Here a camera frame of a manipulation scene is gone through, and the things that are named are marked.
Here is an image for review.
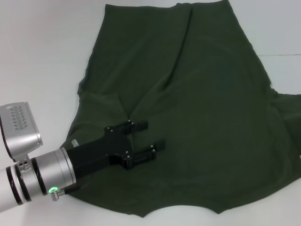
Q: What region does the dark green t-shirt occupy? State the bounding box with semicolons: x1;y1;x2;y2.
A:
61;0;301;214

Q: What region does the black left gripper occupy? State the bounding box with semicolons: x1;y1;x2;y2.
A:
66;120;166;178

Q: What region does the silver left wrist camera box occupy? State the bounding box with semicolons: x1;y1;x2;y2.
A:
0;101;44;163

